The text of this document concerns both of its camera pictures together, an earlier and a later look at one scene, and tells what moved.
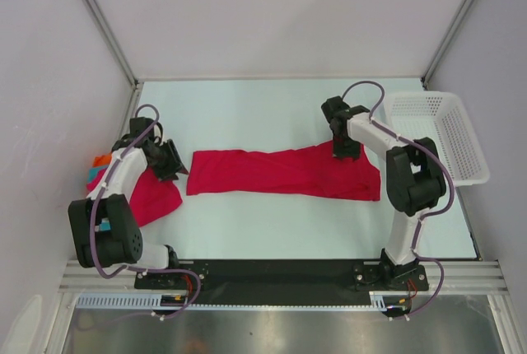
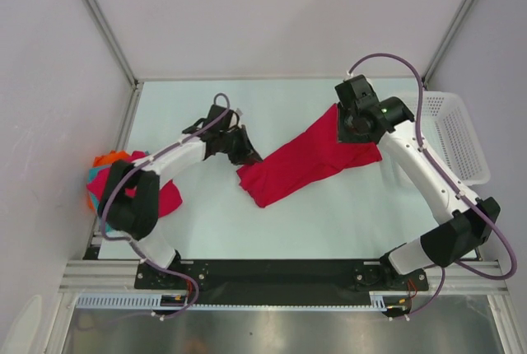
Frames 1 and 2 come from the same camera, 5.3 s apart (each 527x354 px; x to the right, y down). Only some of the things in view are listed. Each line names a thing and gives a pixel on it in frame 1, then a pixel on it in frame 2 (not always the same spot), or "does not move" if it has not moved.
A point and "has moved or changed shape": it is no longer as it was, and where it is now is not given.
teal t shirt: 92,173 does not move
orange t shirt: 103,160 does not move
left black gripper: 174,163 → 247,155
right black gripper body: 347,147 → 347,129
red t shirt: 312,173 has moved or changed shape
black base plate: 280,282 does not move
